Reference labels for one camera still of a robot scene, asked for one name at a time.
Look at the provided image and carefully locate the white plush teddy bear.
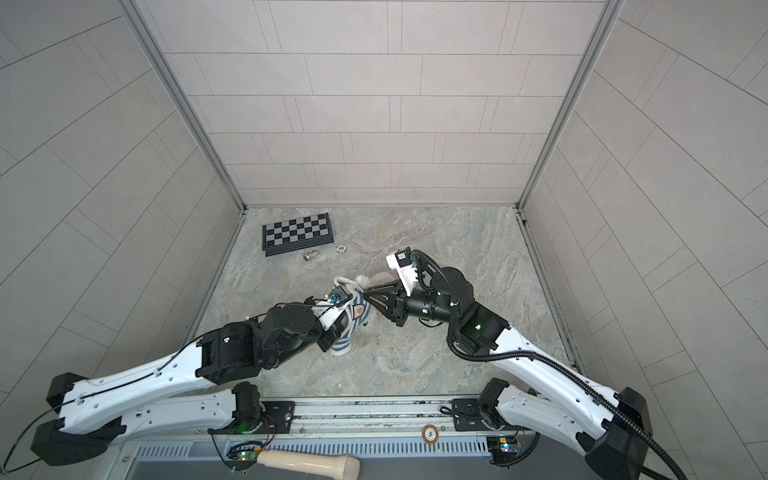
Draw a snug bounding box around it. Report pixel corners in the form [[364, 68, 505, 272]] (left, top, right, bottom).
[[354, 271, 398, 290]]

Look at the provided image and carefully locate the blue white striped knit sweater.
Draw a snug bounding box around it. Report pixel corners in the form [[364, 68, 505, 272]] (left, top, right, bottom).
[[331, 277, 371, 356]]

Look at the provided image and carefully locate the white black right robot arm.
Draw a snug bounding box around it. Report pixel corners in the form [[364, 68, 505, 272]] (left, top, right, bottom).
[[364, 267, 652, 479]]

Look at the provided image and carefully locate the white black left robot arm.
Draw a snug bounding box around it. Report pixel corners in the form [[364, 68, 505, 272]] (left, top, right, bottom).
[[31, 303, 361, 466]]

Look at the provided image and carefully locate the small silver metal jar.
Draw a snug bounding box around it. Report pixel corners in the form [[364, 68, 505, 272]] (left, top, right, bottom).
[[302, 250, 319, 262]]

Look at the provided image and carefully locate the folded black chess board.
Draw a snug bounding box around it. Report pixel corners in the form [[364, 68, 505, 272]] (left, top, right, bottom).
[[262, 213, 334, 257]]

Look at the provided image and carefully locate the red round sticker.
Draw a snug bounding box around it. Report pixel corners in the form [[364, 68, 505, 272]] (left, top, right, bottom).
[[421, 424, 439, 445]]

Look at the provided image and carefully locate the left green circuit board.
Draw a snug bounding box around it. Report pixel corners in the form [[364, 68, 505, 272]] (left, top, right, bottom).
[[226, 441, 264, 471]]

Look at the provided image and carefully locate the green circuit board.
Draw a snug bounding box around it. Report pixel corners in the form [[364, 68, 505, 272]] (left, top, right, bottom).
[[226, 441, 264, 471], [486, 437, 520, 467]]

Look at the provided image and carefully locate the right green circuit board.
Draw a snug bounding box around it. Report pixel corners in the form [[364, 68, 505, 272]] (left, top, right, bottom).
[[486, 437, 520, 467]]

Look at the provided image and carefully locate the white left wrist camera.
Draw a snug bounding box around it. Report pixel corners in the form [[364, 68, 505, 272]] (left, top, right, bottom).
[[313, 285, 354, 331]]

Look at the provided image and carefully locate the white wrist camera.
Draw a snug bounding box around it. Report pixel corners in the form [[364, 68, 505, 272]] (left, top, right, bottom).
[[313, 285, 354, 331], [386, 247, 419, 297]]

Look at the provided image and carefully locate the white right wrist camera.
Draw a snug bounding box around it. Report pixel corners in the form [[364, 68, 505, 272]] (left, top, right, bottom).
[[386, 247, 419, 297]]

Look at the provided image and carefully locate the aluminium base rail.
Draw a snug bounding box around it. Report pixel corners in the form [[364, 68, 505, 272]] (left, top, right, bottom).
[[116, 392, 613, 463]]

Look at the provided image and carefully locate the black corrugated cable conduit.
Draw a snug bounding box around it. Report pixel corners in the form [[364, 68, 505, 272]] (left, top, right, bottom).
[[410, 248, 688, 480]]

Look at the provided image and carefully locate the beige wooden handle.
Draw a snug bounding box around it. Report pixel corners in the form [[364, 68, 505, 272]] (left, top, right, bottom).
[[257, 450, 361, 480]]

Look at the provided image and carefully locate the aluminium corner frame post right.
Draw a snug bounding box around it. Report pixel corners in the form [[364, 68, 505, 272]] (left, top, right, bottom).
[[517, 0, 623, 213]]

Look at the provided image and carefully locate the aluminium corner frame post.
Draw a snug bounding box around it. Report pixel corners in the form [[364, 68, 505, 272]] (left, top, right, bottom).
[[517, 0, 623, 213], [115, 0, 247, 214]]

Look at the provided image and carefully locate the aluminium corner frame post left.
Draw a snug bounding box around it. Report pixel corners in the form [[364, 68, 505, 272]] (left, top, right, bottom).
[[115, 0, 247, 214]]

